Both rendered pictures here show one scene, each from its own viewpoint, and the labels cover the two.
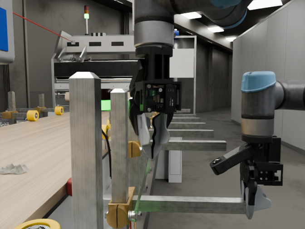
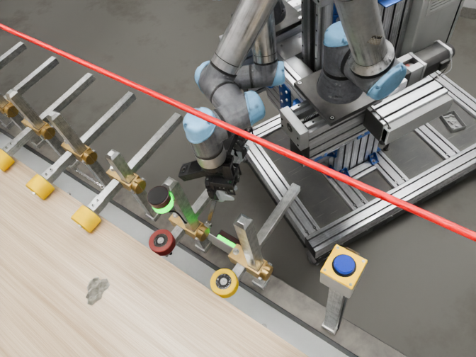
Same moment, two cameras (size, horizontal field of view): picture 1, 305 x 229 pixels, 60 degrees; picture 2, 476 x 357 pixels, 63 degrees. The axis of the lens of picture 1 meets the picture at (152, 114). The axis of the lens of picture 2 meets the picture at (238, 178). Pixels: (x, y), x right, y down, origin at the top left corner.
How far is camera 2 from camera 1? 0.95 m
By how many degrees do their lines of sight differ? 62
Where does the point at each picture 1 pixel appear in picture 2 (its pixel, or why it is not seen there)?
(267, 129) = not seen: hidden behind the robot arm
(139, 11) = (210, 154)
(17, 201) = (171, 289)
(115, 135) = (182, 205)
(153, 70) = (232, 176)
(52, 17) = not seen: outside the picture
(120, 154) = (188, 210)
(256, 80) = not seen: hidden behind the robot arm
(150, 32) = (221, 159)
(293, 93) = (244, 84)
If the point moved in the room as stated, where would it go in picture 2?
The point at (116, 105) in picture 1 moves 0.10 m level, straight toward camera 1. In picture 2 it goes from (176, 193) to (208, 202)
